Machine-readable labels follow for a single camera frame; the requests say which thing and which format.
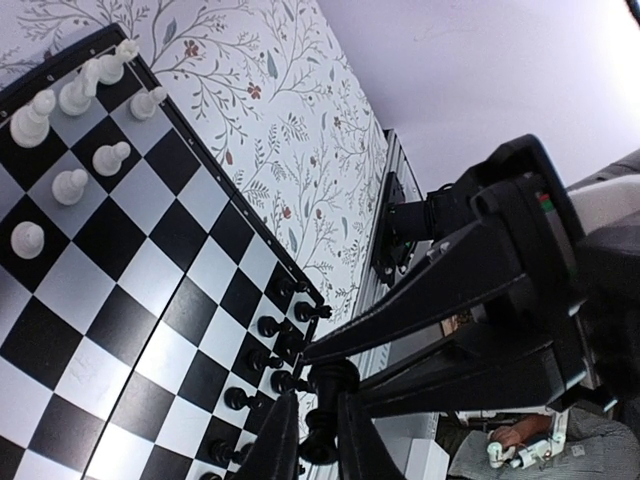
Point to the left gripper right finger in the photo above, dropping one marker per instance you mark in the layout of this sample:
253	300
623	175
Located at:
362	453

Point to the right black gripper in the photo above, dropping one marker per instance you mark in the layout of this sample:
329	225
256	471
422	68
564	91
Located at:
507	235

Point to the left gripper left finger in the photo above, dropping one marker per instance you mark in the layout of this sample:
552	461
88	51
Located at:
274	454

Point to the black white chessboard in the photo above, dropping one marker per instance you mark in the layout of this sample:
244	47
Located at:
147	315

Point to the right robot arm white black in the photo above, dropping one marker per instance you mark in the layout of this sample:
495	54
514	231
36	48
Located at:
607	208

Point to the black chess king tall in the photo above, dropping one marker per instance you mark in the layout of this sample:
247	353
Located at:
327	381

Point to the person hand operator background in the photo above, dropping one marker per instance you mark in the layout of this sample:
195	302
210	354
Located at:
519	433

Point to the floral patterned table mat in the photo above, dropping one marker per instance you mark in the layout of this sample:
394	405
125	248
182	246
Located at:
269	89

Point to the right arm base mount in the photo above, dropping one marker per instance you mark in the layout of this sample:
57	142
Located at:
401	224

